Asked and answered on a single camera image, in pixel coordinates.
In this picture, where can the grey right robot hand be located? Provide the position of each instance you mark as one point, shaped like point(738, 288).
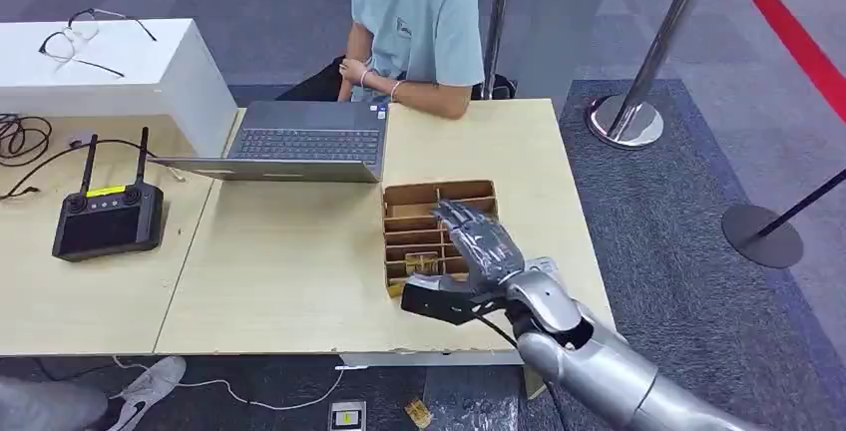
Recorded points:
point(486, 246)

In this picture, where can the person's left hand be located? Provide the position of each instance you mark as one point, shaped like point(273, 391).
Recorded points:
point(352, 71)

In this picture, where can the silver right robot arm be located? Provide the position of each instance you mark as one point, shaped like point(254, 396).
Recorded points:
point(595, 362)

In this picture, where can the printed wooden card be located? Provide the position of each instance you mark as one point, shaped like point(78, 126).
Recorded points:
point(422, 264)

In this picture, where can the wooden card box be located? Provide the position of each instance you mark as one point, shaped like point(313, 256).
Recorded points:
point(413, 223)

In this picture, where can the person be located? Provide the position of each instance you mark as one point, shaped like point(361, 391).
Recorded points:
point(423, 25)

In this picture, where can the grey laptop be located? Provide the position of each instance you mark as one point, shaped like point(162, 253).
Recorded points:
point(307, 144)

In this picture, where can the pale desk leg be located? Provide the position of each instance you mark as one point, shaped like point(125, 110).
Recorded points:
point(533, 385)

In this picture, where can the thin chrome pole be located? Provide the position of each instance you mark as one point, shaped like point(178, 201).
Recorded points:
point(496, 18)

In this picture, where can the white box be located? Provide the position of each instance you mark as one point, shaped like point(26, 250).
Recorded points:
point(172, 78)

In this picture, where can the yellow floor tape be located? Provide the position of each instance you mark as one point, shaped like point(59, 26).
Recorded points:
point(418, 415)

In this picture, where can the chrome stanchion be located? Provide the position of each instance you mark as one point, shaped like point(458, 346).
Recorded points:
point(624, 121)

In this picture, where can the steel floor socket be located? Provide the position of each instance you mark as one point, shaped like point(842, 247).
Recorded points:
point(347, 418)

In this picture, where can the black stanchion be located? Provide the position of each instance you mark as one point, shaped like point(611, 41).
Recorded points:
point(760, 236)

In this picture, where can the black-framed glasses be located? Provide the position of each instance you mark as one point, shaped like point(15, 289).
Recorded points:
point(69, 38)

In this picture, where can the black remote controller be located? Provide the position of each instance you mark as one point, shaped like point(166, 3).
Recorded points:
point(109, 226)

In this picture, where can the white shoe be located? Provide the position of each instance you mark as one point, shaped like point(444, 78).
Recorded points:
point(151, 387)

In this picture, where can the red barrier belt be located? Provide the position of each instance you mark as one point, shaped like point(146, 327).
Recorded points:
point(786, 25)

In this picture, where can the person's leg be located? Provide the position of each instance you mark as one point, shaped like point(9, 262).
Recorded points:
point(49, 408)

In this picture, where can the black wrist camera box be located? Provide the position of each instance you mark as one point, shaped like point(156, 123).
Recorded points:
point(443, 302)

